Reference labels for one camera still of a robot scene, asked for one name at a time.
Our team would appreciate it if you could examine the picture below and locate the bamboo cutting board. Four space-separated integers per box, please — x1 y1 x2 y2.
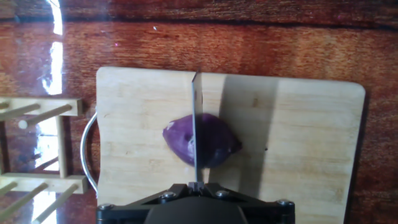
80 66 366 224

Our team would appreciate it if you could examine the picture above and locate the purple onion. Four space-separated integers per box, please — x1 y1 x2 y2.
162 113 243 169

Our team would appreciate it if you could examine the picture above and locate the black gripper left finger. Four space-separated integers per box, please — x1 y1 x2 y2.
95 182 195 224

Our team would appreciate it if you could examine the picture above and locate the steel handled cleaver knife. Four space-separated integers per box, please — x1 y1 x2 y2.
191 70 203 184

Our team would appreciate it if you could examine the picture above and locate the wooden peg rack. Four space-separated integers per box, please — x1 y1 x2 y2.
0 96 89 224

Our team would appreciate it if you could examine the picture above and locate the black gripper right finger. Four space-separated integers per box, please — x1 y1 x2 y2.
197 182 295 224

